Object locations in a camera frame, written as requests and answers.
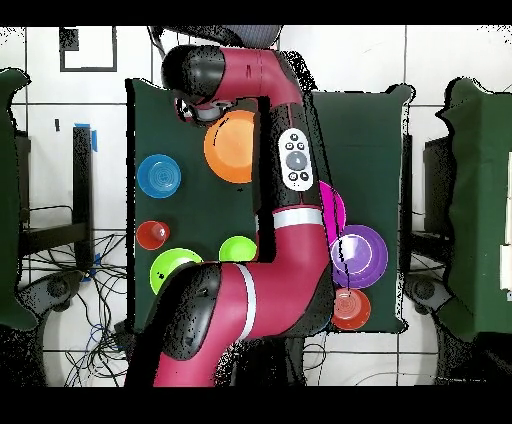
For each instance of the dark green tablecloth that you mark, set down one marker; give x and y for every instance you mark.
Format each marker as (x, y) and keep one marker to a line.
(360, 140)

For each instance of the grey office chair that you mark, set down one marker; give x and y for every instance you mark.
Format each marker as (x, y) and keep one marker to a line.
(256, 35)

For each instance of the purple bowl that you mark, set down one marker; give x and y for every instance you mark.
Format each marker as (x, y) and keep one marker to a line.
(360, 256)

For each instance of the black metal frame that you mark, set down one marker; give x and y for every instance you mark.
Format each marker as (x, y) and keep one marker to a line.
(438, 172)
(82, 180)

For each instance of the large green bowl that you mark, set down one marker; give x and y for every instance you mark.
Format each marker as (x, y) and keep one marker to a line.
(168, 266)

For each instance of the large pink bowl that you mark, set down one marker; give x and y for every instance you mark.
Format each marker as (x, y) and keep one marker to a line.
(338, 208)

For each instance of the green cloth on side table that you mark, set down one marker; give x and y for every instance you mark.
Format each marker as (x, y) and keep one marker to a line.
(8, 200)
(480, 200)

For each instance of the black chair base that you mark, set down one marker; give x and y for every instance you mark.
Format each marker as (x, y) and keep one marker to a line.
(426, 290)
(56, 288)

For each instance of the large orange bowl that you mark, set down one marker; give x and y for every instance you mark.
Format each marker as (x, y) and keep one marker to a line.
(232, 148)

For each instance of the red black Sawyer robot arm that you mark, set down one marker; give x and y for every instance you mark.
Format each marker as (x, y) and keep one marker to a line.
(280, 272)

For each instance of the orange cup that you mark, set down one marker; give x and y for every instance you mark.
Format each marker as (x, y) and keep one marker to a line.
(152, 235)
(352, 310)

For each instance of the small green bowl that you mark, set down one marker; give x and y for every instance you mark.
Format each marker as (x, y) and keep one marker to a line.
(236, 250)

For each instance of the blue cup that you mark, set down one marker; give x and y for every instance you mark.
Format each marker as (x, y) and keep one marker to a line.
(158, 176)

